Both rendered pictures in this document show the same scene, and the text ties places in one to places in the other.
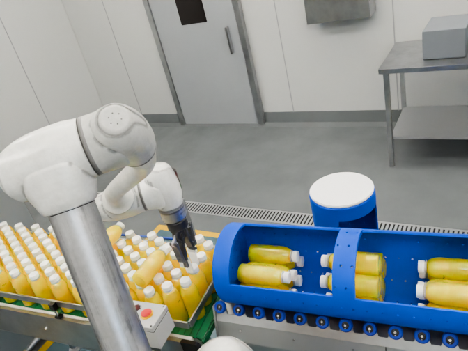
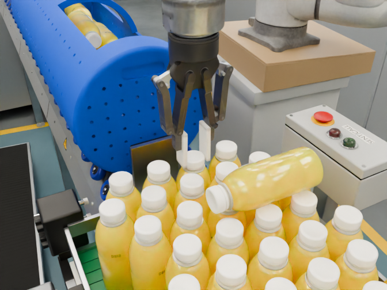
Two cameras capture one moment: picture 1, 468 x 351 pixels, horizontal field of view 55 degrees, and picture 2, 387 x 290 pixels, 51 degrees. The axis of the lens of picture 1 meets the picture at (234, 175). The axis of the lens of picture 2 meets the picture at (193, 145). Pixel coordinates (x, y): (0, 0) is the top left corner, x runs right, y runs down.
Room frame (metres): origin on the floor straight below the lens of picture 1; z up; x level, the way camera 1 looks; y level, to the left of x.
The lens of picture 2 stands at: (1.82, 0.55, 1.50)
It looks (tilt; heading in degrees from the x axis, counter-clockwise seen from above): 34 degrees down; 213
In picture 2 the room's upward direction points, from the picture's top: straight up
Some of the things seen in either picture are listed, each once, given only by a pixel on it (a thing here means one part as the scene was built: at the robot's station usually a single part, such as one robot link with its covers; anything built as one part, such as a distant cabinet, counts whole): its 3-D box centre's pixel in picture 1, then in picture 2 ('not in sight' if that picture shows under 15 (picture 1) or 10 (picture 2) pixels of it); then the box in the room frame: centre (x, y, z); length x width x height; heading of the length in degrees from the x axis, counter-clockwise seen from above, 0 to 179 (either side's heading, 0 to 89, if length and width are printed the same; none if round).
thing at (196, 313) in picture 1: (212, 284); (170, 196); (1.35, 0.19, 0.96); 0.40 x 0.01 x 0.03; 151
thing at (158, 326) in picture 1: (139, 322); (336, 154); (1.16, 0.44, 1.05); 0.20 x 0.10 x 0.10; 61
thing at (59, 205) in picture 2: not in sight; (65, 224); (1.50, 0.06, 0.95); 0.10 x 0.07 x 0.10; 151
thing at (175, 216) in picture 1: (173, 211); (193, 10); (1.34, 0.24, 1.33); 0.09 x 0.09 x 0.06
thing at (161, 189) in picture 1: (159, 186); not in sight; (1.34, 0.25, 1.44); 0.13 x 0.11 x 0.16; 95
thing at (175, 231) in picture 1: (179, 228); (193, 59); (1.34, 0.24, 1.26); 0.08 x 0.07 x 0.09; 151
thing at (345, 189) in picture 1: (340, 189); not in sight; (1.66, -0.44, 1.03); 0.28 x 0.28 x 0.01
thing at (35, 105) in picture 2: not in sight; (30, 84); (0.37, -1.69, 0.31); 0.06 x 0.06 x 0.63; 61
